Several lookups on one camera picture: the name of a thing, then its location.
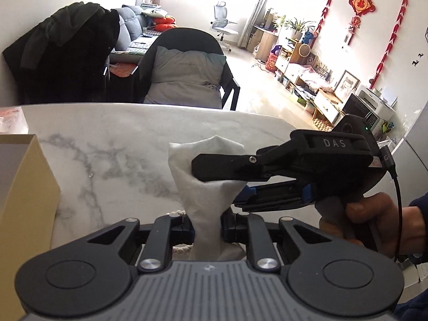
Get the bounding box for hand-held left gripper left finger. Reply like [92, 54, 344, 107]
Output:
[86, 213, 195, 272]

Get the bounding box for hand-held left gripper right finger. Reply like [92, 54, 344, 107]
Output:
[221, 209, 334, 271]

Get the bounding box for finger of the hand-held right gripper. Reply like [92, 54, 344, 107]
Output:
[191, 142, 295, 183]
[233, 180, 315, 213]

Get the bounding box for white shopping bag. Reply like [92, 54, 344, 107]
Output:
[165, 135, 246, 261]

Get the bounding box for person's right forearm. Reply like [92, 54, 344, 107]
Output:
[393, 197, 428, 321]

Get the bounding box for person's right hand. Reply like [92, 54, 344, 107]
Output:
[319, 192, 407, 259]

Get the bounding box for black microwave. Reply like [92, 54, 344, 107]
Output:
[341, 94, 379, 132]

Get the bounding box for white wooden TV cabinet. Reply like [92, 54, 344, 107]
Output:
[276, 52, 346, 132]

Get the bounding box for white printer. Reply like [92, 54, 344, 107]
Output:
[355, 85, 397, 121]

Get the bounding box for framed cartoon picture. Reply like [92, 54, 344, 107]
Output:
[334, 70, 361, 103]

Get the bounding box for white refrigerator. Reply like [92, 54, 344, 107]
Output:
[395, 135, 428, 176]

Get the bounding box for pink cloth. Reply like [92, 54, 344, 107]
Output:
[291, 63, 323, 81]

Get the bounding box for grey cushion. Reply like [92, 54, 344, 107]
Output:
[144, 46, 227, 109]

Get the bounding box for wooden shelf unit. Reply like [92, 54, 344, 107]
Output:
[251, 23, 278, 61]

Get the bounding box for red hanging garland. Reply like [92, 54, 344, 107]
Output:
[369, 0, 410, 89]
[316, 0, 338, 37]

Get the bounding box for black armchair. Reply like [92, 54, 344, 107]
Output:
[137, 28, 240, 111]

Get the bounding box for potted plants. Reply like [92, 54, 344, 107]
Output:
[274, 15, 316, 41]

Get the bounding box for white office chair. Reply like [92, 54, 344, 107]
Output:
[211, 1, 239, 52]

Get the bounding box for orange cushion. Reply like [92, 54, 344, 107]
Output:
[152, 15, 176, 34]

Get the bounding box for red knot ornament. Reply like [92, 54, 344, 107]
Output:
[344, 0, 377, 45]

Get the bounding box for grey curtain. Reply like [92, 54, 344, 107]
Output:
[237, 0, 278, 51]

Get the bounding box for yellow cardboard box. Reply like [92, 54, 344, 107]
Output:
[0, 134, 61, 308]

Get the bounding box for grey sofa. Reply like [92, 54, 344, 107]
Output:
[110, 5, 178, 61]

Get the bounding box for black coat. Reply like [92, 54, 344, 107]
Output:
[3, 2, 121, 104]

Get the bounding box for tissue pack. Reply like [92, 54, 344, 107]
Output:
[0, 106, 29, 135]

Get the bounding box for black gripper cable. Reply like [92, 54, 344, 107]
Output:
[378, 144, 402, 264]

